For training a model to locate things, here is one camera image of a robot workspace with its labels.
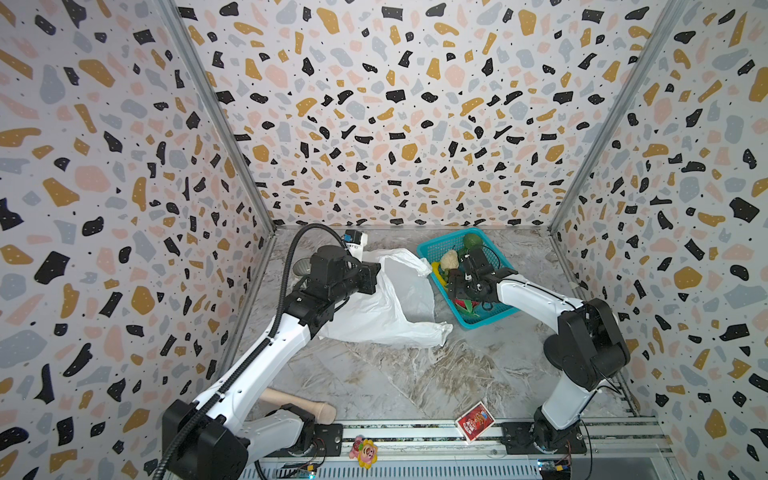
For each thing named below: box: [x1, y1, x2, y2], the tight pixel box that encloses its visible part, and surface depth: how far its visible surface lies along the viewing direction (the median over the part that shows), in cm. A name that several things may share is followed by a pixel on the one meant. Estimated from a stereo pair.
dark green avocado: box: [464, 233, 483, 249], surface depth 108 cm
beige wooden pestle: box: [259, 388, 337, 425], surface depth 78 cm
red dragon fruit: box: [454, 298, 480, 317], surface depth 87 cm
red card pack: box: [455, 401, 496, 444], surface depth 78 cm
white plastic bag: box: [319, 248, 453, 347], surface depth 79 cm
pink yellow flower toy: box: [349, 435, 379, 469], surface depth 71 cm
